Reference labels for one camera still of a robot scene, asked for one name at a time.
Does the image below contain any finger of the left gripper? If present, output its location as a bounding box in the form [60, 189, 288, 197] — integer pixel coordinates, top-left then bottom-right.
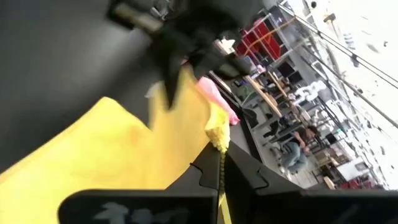
[158, 30, 189, 110]
[191, 46, 253, 79]

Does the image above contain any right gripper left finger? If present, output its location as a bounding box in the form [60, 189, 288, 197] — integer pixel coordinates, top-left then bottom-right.
[58, 141, 223, 224]

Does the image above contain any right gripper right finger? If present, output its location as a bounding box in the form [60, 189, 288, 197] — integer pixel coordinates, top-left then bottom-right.
[224, 141, 398, 224]

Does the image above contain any pink microfiber towel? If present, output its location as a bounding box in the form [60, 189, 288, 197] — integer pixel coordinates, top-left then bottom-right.
[195, 77, 241, 126]

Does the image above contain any yellow microfiber towel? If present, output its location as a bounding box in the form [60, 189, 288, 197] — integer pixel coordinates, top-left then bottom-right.
[0, 67, 233, 224]

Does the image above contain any red shelving rack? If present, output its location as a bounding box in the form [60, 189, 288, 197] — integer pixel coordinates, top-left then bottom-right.
[234, 20, 283, 60]

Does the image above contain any person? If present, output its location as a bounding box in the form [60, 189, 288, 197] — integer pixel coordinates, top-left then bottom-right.
[281, 125, 320, 174]

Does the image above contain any white humanoid robot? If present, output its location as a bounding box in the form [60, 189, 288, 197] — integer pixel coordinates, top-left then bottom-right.
[294, 80, 328, 104]

